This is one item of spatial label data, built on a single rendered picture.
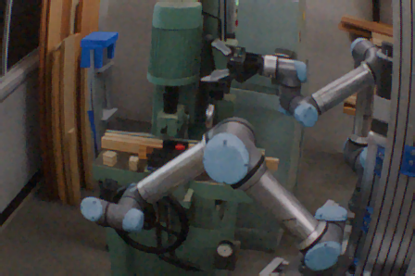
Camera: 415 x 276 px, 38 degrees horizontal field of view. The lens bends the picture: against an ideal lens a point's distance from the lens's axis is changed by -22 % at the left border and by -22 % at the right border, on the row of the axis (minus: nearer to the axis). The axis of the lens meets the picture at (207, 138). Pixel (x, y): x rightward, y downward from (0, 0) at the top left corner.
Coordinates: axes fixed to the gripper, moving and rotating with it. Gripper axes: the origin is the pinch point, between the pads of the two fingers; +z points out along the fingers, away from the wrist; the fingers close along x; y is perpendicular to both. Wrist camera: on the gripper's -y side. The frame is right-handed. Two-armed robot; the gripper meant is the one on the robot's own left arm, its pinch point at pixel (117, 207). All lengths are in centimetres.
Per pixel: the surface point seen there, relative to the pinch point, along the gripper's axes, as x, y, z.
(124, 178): -4.0, -10.9, 20.8
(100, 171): -14.0, -11.0, 20.4
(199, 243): 25.4, 7.2, 32.1
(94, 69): -46, -58, 80
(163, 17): 2, -67, -1
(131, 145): -6.3, -23.5, 31.4
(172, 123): 9.4, -33.2, 21.8
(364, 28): 88, -136, 177
